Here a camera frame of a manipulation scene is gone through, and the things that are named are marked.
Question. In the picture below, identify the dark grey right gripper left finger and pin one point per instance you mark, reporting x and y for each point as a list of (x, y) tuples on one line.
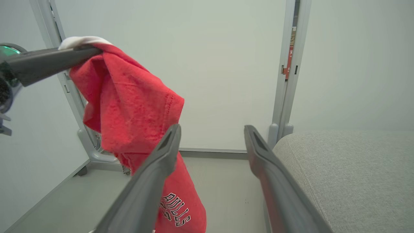
[(145, 187)]

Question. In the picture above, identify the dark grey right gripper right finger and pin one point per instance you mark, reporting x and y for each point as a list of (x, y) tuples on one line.
[(278, 194)]

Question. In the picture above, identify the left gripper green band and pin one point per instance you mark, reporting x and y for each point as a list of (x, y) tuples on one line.
[(5, 94)]

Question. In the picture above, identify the red Bulls t-shirt white sleeves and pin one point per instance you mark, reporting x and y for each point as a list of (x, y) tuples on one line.
[(129, 106)]

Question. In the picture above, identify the light grey fabric sofa seat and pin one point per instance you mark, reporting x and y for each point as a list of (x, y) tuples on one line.
[(352, 181)]

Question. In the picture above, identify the black caster wheel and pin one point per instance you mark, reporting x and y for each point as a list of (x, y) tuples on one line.
[(81, 171)]

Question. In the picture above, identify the red poster behind partition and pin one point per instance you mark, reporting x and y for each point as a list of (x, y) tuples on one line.
[(289, 61)]

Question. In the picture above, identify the grey partition post pair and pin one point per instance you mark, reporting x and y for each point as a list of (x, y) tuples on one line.
[(45, 22), (292, 97)]

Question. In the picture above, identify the grey partition bottom rail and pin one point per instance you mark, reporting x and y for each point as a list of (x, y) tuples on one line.
[(220, 152)]

